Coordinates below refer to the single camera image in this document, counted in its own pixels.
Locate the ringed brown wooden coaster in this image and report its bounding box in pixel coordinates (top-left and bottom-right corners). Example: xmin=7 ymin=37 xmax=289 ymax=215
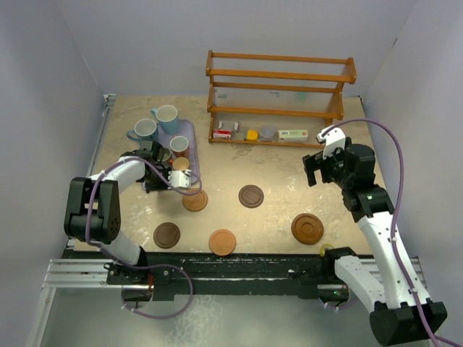
xmin=291 ymin=213 xmax=324 ymax=245

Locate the dark walnut coaster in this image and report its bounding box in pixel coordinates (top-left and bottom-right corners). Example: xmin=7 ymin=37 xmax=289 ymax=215
xmin=238 ymin=185 xmax=264 ymax=208

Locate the light wood coaster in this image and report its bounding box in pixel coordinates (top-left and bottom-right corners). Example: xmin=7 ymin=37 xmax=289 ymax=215
xmin=182 ymin=188 xmax=208 ymax=212

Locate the dark brown coaster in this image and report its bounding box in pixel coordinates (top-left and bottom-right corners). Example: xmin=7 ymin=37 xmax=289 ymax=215
xmin=153 ymin=222 xmax=181 ymax=249

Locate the orange terracotta coaster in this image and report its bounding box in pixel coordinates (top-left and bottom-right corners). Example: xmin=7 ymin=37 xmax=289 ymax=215
xmin=208 ymin=229 xmax=237 ymax=257

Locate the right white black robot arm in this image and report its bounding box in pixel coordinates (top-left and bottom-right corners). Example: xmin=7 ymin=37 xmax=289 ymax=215
xmin=302 ymin=144 xmax=447 ymax=346

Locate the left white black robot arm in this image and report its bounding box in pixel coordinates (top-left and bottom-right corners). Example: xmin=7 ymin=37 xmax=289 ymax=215
xmin=64 ymin=140 xmax=171 ymax=283

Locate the olive green small cup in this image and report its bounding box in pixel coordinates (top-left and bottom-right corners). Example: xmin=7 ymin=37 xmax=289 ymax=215
xmin=162 ymin=147 xmax=172 ymax=163

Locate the orange copper small cup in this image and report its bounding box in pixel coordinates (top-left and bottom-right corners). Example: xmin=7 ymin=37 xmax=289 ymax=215
xmin=172 ymin=157 xmax=190 ymax=171

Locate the teal mug white inside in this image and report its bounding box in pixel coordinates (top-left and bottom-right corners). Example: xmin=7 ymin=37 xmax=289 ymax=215
xmin=127 ymin=119 xmax=158 ymax=142

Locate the brown red mug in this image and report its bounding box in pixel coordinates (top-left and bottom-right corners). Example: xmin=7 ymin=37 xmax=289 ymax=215
xmin=169 ymin=135 xmax=190 ymax=158

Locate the green white long box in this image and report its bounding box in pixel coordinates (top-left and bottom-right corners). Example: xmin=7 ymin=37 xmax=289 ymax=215
xmin=279 ymin=129 xmax=308 ymax=143

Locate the light blue tall mug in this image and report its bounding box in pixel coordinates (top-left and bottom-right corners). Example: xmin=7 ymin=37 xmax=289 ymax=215
xmin=150 ymin=105 xmax=180 ymax=135

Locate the lavender plastic tray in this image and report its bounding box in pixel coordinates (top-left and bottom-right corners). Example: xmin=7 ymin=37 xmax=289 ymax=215
xmin=157 ymin=119 xmax=200 ymax=177

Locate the yellow small object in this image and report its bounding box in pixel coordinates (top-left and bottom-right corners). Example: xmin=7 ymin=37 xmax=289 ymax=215
xmin=246 ymin=129 xmax=259 ymax=141

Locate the red white small box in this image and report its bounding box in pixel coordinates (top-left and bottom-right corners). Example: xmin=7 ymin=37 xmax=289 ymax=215
xmin=213 ymin=129 xmax=232 ymax=140

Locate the yellow tape roll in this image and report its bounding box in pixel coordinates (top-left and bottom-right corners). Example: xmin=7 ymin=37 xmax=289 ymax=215
xmin=320 ymin=244 xmax=334 ymax=257

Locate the wooden three-tier shelf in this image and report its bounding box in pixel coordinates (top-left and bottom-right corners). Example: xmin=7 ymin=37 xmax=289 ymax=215
xmin=205 ymin=51 xmax=357 ymax=147

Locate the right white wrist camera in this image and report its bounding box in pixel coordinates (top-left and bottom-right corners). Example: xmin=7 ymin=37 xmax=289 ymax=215
xmin=316 ymin=127 xmax=346 ymax=159

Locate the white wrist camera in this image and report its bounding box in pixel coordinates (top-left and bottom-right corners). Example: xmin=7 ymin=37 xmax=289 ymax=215
xmin=316 ymin=127 xmax=346 ymax=159
xmin=168 ymin=169 xmax=192 ymax=189

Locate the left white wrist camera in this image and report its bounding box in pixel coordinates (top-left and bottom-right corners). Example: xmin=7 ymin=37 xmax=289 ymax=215
xmin=168 ymin=169 xmax=192 ymax=189

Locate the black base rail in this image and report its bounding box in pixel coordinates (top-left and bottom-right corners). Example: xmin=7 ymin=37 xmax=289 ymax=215
xmin=63 ymin=250 xmax=354 ymax=303

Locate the aluminium frame rail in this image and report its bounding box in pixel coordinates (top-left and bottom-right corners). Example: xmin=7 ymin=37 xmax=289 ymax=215
xmin=25 ymin=257 xmax=113 ymax=347

